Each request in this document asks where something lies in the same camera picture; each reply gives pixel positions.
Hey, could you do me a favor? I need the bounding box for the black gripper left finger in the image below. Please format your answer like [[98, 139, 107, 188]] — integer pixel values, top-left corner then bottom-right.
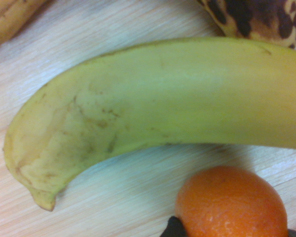
[[159, 215, 188, 237]]

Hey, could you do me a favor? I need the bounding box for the orange tangerine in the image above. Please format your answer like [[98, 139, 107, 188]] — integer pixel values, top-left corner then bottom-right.
[[174, 164, 290, 237]]

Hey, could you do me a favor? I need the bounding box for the long yellow banana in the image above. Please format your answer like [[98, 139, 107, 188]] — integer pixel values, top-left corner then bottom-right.
[[2, 36, 296, 212]]

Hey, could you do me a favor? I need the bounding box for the brown spotted banana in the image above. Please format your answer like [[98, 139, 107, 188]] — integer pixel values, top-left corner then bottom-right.
[[0, 0, 296, 49]]

